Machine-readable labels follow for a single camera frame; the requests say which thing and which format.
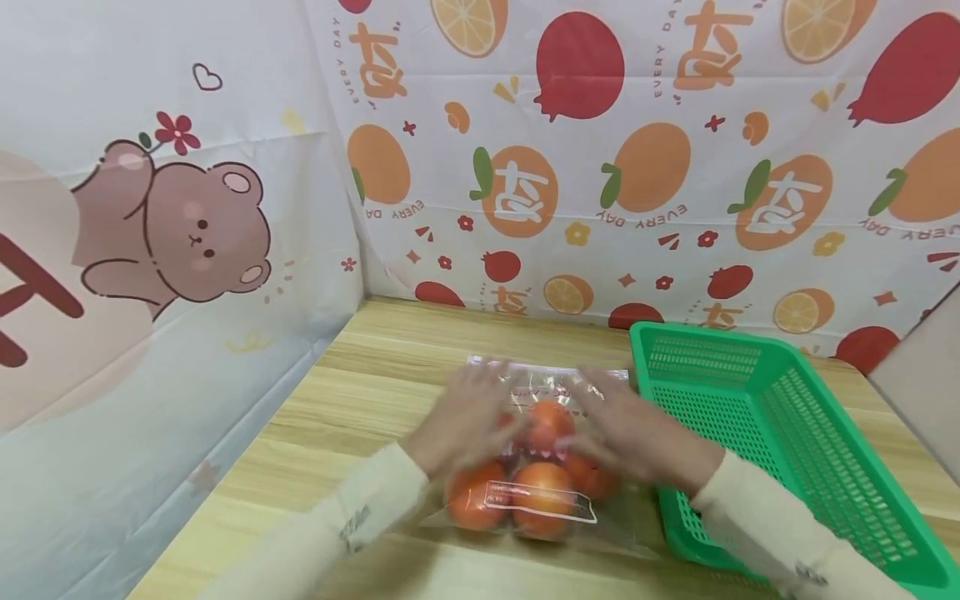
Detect person's right forearm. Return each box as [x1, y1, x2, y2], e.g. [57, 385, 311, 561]
[688, 450, 918, 600]

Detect person's left hand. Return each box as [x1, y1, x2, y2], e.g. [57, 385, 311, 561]
[401, 360, 528, 482]

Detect orange fruit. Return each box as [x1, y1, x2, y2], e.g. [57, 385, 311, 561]
[562, 452, 623, 503]
[446, 460, 513, 533]
[525, 400, 578, 455]
[510, 461, 578, 541]

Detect green plastic basket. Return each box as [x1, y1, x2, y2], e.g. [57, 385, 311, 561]
[628, 321, 960, 600]

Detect person's right hand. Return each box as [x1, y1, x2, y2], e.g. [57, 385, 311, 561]
[558, 367, 727, 501]

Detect clear plastic zip bag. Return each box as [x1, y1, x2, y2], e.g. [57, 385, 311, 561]
[418, 355, 663, 561]

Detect person's left forearm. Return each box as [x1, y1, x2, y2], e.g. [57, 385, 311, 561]
[196, 442, 431, 600]

